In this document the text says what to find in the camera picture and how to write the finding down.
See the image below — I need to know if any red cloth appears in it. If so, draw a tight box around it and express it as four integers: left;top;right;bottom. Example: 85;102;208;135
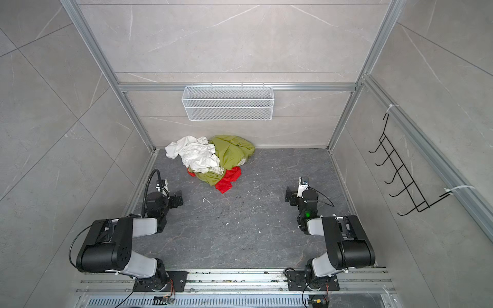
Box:
187;167;241;194

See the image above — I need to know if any green patterned cloth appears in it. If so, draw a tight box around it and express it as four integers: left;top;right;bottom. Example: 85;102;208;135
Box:
209;135;255;171

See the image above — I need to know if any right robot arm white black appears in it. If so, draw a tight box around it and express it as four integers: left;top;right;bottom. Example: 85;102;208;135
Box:
285;187;376;282

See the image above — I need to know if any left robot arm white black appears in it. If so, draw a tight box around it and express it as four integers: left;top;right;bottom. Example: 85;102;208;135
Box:
75;191;183;284

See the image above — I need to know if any white cloth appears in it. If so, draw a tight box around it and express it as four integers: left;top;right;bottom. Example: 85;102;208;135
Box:
165;136;225;175

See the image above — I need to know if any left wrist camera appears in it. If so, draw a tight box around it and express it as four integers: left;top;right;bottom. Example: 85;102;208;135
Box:
156;179;169;196

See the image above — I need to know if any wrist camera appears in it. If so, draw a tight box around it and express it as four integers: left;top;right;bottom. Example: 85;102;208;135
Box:
297;177;309;198
156;179;169;196

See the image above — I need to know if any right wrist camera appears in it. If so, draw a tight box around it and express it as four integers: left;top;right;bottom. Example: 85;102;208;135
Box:
297;177;309;198

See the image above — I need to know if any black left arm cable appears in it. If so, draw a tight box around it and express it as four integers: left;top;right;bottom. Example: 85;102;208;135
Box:
140;168;163;217

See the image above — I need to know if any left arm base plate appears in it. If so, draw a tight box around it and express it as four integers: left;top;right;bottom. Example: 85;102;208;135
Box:
134;271;189;293

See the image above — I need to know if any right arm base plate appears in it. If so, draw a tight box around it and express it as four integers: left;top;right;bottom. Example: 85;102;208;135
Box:
283;268;340;291

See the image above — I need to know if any white wire mesh basket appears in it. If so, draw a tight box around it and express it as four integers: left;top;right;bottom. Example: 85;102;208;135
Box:
182;85;275;121

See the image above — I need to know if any aluminium mounting rail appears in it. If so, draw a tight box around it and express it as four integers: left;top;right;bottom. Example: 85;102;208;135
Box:
74;268;397;296

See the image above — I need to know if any black wire hook rack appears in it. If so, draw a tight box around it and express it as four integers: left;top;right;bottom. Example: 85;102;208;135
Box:
368;114;453;217

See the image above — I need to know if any aluminium frame profile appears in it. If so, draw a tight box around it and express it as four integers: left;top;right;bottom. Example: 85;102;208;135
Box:
62;1;492;238

